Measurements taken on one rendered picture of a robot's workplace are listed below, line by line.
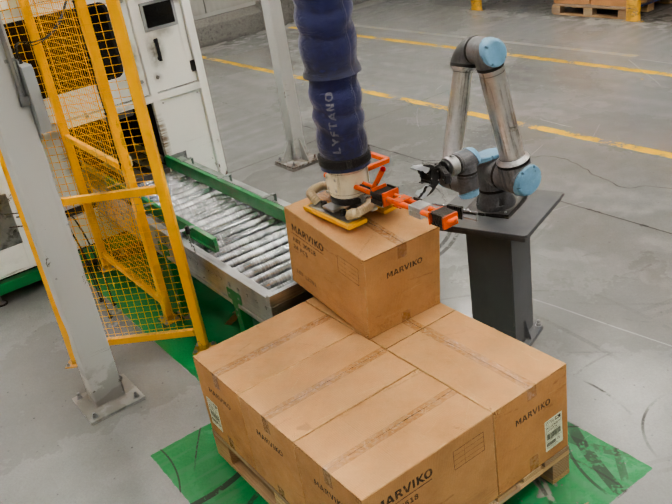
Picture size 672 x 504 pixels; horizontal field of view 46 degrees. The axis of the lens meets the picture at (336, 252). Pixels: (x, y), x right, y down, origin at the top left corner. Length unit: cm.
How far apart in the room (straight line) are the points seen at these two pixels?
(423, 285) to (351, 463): 98
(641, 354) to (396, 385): 151
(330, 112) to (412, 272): 75
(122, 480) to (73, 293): 92
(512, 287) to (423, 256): 73
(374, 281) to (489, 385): 62
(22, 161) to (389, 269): 171
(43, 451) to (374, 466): 200
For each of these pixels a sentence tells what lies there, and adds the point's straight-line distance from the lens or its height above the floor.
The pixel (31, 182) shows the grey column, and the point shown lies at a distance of 383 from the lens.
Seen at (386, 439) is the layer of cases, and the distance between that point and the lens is 283.
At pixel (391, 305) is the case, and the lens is 333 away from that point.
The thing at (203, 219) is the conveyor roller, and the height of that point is 55.
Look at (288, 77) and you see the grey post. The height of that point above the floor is 77.
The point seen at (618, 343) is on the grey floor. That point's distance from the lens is 422.
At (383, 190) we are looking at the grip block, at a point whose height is 114.
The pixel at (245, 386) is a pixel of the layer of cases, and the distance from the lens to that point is 322.
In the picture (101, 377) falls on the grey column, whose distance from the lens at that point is 427.
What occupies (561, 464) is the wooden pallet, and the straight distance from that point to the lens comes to 340.
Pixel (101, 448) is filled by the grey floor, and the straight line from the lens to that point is 409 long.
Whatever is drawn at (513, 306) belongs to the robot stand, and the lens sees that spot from 399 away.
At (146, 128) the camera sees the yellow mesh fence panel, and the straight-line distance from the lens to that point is 402.
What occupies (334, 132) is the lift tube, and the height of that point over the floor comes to 138.
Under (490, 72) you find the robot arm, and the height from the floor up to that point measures 148.
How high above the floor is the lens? 237
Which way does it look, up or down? 26 degrees down
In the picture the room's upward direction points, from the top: 9 degrees counter-clockwise
